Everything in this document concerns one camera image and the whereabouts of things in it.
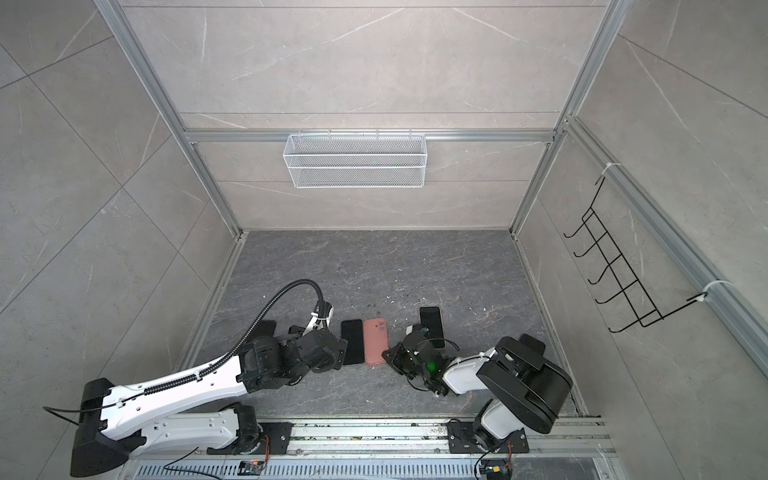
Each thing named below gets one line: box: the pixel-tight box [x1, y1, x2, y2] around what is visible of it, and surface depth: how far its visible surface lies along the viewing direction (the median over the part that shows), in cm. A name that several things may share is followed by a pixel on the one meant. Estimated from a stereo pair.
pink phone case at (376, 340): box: [363, 318, 390, 365], surface depth 91 cm
